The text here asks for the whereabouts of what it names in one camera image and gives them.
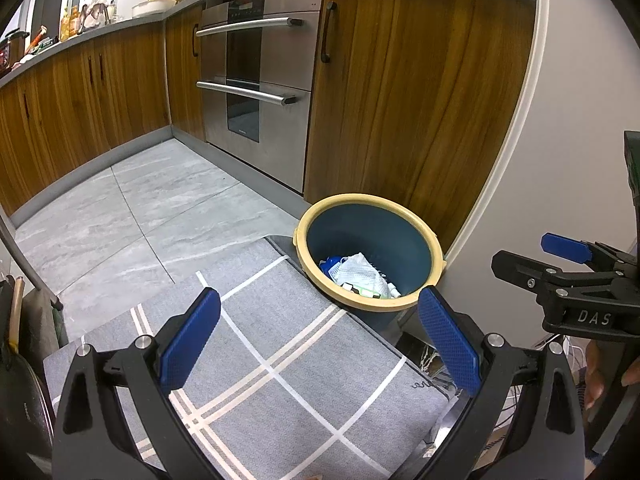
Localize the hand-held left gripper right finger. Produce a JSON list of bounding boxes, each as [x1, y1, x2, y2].
[[417, 285, 586, 480]]

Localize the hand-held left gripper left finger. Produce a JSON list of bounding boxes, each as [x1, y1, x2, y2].
[[54, 287, 222, 480]]

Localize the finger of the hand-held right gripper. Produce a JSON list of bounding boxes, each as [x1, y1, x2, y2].
[[491, 250, 618, 295], [541, 232, 640, 277]]

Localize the silver foil wrapper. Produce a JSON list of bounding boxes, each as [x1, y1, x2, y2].
[[330, 252, 396, 298]]

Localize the blue bin with yellow rim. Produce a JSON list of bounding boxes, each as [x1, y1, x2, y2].
[[295, 192, 447, 328]]

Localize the person's right hand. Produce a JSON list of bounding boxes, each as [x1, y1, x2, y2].
[[582, 342, 640, 423]]

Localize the grey checked mat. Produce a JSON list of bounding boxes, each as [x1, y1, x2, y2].
[[42, 235, 451, 480]]

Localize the metal shelf rack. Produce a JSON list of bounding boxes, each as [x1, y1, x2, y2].
[[0, 210, 63, 311]]

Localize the round metal pan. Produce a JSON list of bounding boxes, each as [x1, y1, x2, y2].
[[0, 345, 56, 480]]

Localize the wide wooden cabinet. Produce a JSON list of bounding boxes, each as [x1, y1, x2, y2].
[[302, 0, 540, 261]]

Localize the narrow wooden cabinet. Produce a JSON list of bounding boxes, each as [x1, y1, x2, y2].
[[164, 2, 208, 143]]

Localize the long wooden base cabinet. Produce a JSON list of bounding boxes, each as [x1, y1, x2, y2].
[[0, 22, 171, 216]]

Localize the stainless steel oven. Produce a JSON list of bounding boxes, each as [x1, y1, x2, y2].
[[195, 0, 326, 196]]

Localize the white pot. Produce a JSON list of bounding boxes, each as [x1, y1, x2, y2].
[[131, 0, 178, 18]]

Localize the yellow oil bottles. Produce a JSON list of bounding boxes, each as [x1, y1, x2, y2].
[[60, 5, 83, 41]]

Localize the dark cooking pot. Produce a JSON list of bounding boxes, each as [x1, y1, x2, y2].
[[0, 30, 31, 68]]

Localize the dish rack with bowls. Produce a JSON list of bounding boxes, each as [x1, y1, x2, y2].
[[80, 0, 118, 28]]

